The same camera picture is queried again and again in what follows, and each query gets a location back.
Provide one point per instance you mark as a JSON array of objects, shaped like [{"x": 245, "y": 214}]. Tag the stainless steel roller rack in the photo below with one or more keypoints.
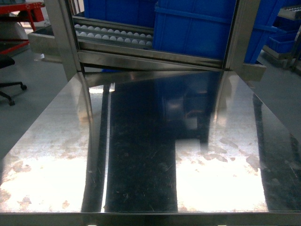
[{"x": 58, "y": 42}]

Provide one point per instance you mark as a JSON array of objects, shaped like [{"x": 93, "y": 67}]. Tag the large blue plastic crate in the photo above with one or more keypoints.
[{"x": 202, "y": 27}]

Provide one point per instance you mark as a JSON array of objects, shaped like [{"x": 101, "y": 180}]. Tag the rear blue plastic crate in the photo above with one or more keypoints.
[{"x": 134, "y": 12}]

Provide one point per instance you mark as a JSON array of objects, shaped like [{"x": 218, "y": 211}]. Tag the small blue bin right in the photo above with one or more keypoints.
[{"x": 282, "y": 43}]

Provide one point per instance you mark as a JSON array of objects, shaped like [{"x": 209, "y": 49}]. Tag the red metal table frame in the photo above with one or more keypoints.
[{"x": 20, "y": 12}]

